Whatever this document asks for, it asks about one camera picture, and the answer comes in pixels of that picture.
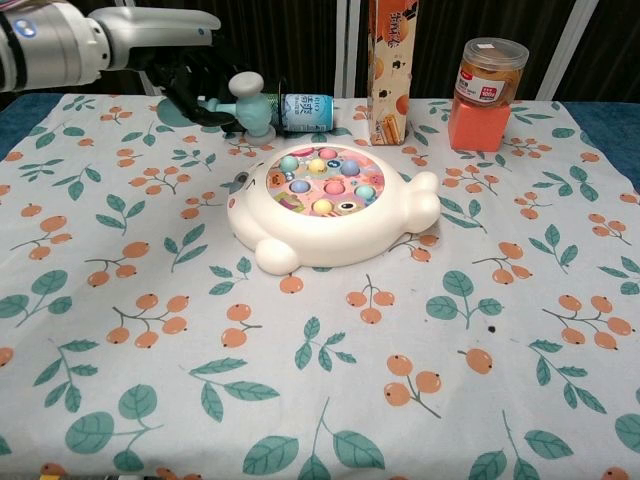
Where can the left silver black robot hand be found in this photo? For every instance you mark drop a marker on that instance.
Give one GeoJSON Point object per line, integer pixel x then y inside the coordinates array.
{"type": "Point", "coordinates": [155, 30]}

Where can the teal toy hammer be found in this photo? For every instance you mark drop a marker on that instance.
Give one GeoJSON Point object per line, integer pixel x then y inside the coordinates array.
{"type": "Point", "coordinates": [252, 112]}

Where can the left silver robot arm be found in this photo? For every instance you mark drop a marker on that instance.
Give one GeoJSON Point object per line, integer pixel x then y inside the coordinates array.
{"type": "Point", "coordinates": [50, 45]}

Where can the white whack-a-mole toy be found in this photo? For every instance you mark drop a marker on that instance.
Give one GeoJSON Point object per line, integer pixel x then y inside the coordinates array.
{"type": "Point", "coordinates": [325, 235]}

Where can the blue drinks can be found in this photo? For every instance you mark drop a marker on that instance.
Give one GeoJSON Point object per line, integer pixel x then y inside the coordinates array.
{"type": "Point", "coordinates": [310, 112]}

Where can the tall orange snack box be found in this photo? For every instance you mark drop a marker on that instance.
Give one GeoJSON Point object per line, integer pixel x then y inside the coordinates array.
{"type": "Point", "coordinates": [390, 75]}

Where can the orange cube block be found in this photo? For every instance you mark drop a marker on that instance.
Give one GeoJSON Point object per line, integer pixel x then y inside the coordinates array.
{"type": "Point", "coordinates": [477, 127]}

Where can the clear plastic cookie jar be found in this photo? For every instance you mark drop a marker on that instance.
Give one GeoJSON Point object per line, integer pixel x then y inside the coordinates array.
{"type": "Point", "coordinates": [492, 75]}

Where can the floral print tablecloth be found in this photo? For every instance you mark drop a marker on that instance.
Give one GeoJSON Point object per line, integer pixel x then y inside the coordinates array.
{"type": "Point", "coordinates": [320, 375]}

